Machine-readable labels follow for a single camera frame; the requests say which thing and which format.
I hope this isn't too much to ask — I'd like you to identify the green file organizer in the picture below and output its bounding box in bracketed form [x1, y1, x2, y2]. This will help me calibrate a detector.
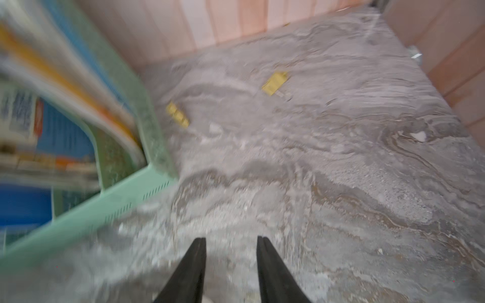
[1, 1, 178, 273]

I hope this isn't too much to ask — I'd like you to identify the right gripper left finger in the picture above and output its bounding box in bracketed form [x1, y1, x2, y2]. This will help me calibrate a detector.
[153, 237, 207, 303]

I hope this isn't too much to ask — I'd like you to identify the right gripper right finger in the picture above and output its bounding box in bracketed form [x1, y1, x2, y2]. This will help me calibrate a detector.
[256, 236, 310, 303]

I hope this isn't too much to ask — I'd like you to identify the yellow binder clip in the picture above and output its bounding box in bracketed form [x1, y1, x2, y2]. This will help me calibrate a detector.
[165, 101, 189, 128]
[261, 71, 293, 101]

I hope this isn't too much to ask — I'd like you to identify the blue file folder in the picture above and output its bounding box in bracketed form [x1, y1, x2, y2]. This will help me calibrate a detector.
[1, 184, 53, 227]

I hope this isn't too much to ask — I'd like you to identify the stack of papers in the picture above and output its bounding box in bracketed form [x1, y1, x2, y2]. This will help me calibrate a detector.
[1, 1, 147, 192]

